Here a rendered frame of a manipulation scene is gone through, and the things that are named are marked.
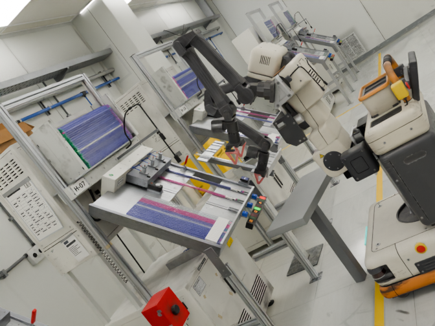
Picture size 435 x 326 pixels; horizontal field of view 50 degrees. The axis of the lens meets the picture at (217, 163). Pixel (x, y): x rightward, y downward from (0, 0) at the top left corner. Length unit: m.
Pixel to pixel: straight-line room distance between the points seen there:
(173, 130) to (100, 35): 2.59
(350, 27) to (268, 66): 7.77
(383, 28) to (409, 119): 7.93
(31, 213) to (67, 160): 0.36
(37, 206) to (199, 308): 1.01
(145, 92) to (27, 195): 1.47
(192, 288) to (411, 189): 1.18
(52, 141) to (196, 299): 1.10
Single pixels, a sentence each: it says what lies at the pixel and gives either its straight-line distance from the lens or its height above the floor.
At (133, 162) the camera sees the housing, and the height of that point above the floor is 1.27.
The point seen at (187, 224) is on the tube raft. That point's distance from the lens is 2.40.
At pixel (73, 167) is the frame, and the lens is 2.58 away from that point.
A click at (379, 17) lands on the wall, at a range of 9.96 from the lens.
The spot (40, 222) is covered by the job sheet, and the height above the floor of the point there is 1.31.
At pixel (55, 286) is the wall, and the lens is 4.11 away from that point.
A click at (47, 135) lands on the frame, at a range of 2.59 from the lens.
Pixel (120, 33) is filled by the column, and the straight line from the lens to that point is 5.95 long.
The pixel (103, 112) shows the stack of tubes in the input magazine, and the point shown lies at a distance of 2.92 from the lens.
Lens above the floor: 1.36
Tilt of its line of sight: 8 degrees down
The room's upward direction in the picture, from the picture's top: 36 degrees counter-clockwise
